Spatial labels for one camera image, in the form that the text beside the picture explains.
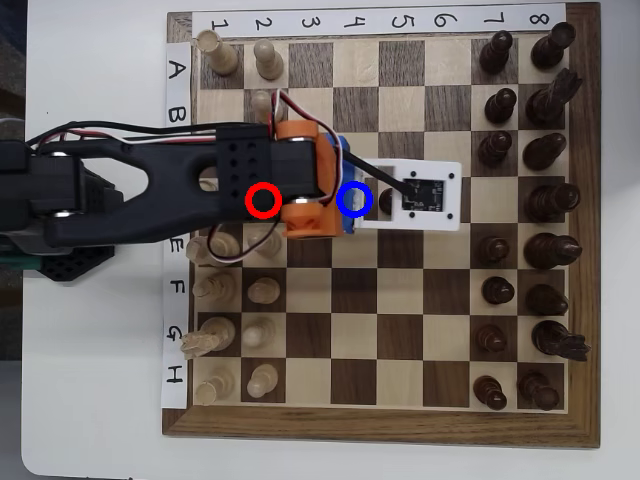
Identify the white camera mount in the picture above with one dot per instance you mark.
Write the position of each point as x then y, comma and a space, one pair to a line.
450, 220

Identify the light wooden pawn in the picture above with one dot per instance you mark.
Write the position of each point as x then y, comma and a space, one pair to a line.
267, 245
263, 290
260, 105
258, 333
269, 62
262, 380

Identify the dark wooden bishop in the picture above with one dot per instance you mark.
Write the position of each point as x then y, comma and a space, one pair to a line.
545, 151
546, 300

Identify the wooden chessboard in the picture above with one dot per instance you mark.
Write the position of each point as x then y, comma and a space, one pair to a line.
310, 340

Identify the green clamp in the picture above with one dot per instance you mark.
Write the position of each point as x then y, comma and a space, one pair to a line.
20, 261

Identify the dark wooden queen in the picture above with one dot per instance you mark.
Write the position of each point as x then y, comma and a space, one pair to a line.
552, 202

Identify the paper strip with numbers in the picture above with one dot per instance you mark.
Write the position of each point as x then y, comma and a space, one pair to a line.
465, 20

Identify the light wooden knight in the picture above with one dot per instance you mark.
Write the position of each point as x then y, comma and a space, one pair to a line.
215, 332

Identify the light wooden bishop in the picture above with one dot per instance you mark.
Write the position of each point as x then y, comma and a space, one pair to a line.
217, 289

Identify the dark wooden rook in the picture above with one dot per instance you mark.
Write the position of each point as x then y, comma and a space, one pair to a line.
539, 391
552, 45

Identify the dark wooden knight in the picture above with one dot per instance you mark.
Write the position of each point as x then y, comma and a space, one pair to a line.
552, 337
547, 105

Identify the paper strip with letters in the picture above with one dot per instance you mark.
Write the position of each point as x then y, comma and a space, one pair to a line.
175, 310

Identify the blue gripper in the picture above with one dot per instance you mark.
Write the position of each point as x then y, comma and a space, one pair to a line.
348, 210

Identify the light wooden rook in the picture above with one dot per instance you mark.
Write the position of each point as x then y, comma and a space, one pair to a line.
220, 55
215, 385

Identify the light wooden king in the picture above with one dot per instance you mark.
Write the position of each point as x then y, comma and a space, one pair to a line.
200, 252

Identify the dark wooden pawn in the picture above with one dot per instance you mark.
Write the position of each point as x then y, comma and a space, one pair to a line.
495, 149
495, 52
386, 200
498, 291
495, 250
500, 106
491, 392
490, 338

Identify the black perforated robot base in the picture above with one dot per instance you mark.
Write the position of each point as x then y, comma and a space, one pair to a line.
75, 265

